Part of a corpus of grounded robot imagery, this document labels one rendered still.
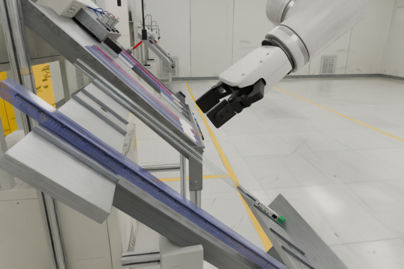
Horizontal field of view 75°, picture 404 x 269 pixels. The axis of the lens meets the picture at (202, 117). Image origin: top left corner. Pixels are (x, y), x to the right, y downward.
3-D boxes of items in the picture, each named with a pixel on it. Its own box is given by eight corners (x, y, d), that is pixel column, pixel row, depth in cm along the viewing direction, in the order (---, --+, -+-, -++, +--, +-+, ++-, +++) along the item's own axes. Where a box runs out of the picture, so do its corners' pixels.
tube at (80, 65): (278, 220, 57) (281, 217, 57) (281, 224, 56) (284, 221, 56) (74, 63, 40) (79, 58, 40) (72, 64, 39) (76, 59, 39)
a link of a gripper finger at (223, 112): (237, 87, 42) (204, 113, 42) (244, 90, 39) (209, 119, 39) (247, 102, 43) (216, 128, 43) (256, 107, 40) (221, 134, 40)
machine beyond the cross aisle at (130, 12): (174, 97, 523) (171, -6, 470) (176, 107, 445) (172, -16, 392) (103, 99, 505) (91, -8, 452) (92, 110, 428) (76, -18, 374)
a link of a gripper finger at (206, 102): (217, 77, 52) (192, 98, 52) (222, 80, 49) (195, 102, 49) (226, 90, 54) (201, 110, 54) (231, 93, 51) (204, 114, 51)
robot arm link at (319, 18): (268, 15, 46) (308, 39, 40) (327, -33, 45) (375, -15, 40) (275, 47, 52) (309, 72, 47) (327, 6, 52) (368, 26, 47)
